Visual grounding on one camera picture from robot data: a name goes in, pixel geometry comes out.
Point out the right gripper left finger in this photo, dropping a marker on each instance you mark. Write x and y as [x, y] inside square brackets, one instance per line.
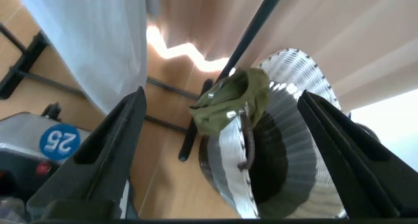
[98, 171]

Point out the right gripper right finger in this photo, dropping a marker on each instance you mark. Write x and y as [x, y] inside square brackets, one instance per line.
[369, 185]

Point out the pale grey shorts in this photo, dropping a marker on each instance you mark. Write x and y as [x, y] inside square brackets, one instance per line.
[98, 38]

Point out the green garment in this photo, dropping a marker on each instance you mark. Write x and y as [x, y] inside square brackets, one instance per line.
[228, 106]

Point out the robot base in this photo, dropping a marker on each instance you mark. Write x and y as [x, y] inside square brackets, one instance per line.
[26, 145]

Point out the white laundry basket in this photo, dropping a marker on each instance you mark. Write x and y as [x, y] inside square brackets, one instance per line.
[294, 152]

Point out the black clothes rack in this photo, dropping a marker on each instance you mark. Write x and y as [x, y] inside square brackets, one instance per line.
[255, 25]

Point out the beige curtain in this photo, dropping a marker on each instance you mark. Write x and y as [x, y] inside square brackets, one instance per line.
[326, 28]

